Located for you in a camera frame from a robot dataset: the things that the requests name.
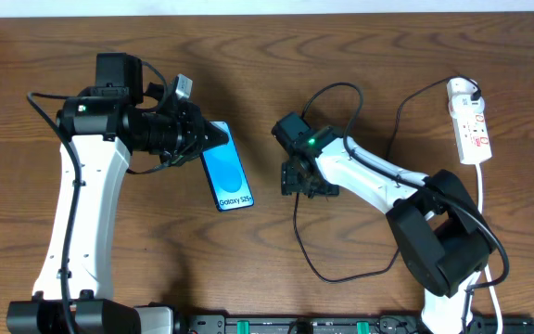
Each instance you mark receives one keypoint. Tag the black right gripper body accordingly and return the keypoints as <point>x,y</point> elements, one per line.
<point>298,181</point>

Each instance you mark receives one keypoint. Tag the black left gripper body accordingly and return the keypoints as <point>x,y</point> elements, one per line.
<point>191,134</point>

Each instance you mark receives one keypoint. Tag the blue Galaxy smartphone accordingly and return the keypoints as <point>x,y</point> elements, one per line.
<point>228,183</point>

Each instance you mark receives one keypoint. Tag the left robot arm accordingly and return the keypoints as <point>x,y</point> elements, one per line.
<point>99,130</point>

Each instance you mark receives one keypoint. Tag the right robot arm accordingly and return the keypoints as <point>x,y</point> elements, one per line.
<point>439,232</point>

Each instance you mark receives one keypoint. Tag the white USB charger plug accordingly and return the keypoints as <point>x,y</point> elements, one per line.
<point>465,105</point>

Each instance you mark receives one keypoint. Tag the white power strip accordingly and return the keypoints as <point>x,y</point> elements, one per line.
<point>471,133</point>

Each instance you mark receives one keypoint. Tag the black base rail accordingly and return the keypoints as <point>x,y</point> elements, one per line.
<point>220,324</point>

